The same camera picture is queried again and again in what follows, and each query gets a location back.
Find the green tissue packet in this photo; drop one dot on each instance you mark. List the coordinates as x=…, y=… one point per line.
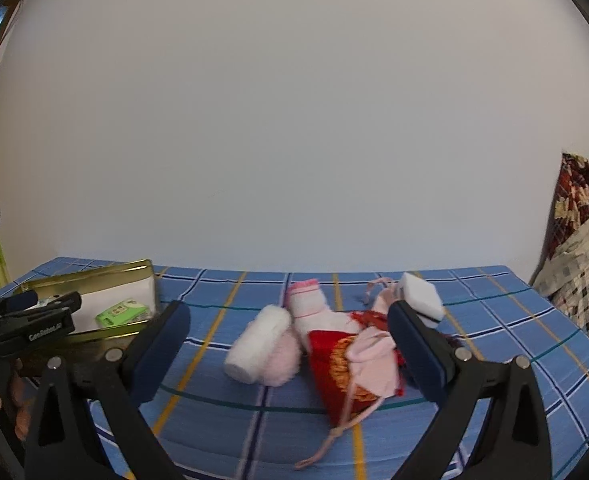
x=122, y=312

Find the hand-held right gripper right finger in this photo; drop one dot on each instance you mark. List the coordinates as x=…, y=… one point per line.
x=419, y=355

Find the blue plaid bed sheet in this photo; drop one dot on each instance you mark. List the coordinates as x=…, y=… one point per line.
x=254, y=435

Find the red floral blanket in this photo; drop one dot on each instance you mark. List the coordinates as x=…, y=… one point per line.
x=572, y=195

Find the white sock with pink trim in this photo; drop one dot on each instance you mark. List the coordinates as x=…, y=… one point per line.
x=314, y=310

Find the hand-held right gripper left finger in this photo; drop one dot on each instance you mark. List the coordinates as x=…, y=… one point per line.
x=159, y=350

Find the person's left hand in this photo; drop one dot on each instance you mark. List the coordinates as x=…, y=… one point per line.
x=20, y=410

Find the red pouch with gold embroidery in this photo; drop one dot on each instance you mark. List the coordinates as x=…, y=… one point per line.
x=332, y=370

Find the gold metal tin tray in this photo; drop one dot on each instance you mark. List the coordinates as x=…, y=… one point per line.
x=84, y=280

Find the pink fluffy puff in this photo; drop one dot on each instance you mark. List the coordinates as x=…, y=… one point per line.
x=282, y=365

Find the white sponge with black stripe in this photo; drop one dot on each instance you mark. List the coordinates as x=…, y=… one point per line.
x=422, y=295

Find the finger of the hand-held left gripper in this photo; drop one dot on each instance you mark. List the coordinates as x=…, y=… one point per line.
x=19, y=302
x=62, y=302

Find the checkered cloth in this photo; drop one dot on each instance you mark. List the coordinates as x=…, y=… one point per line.
x=584, y=285

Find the white towel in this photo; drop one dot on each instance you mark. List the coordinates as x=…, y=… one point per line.
x=254, y=345

